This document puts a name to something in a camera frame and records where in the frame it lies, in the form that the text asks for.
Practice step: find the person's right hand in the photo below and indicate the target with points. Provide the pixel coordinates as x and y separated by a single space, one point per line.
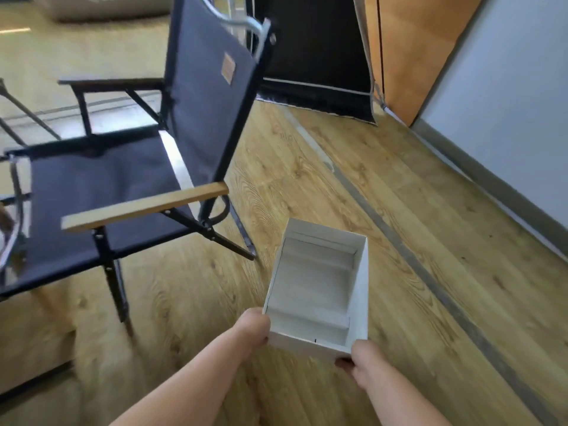
366 359

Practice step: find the person's left hand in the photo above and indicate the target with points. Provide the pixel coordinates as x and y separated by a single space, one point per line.
253 326

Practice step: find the person's right fingers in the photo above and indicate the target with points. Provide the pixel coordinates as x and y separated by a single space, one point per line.
344 362

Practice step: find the white cardboard box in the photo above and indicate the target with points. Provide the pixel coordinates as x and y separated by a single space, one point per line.
319 288

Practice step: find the person's right forearm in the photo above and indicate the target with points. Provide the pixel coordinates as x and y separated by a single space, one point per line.
404 399

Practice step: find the person's left forearm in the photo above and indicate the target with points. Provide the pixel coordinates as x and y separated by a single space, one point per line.
186 385

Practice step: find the grey floor tape strip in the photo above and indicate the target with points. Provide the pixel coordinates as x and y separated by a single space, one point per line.
412 257

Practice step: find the black folding camp chair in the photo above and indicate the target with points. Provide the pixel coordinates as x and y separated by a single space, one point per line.
133 150

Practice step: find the black fabric backdrop panel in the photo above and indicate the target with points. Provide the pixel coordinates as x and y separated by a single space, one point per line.
317 53

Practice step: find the orange wooden door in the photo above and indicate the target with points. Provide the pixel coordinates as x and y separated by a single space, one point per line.
415 48

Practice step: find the metal folding frame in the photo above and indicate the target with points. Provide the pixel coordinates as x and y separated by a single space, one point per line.
17 124

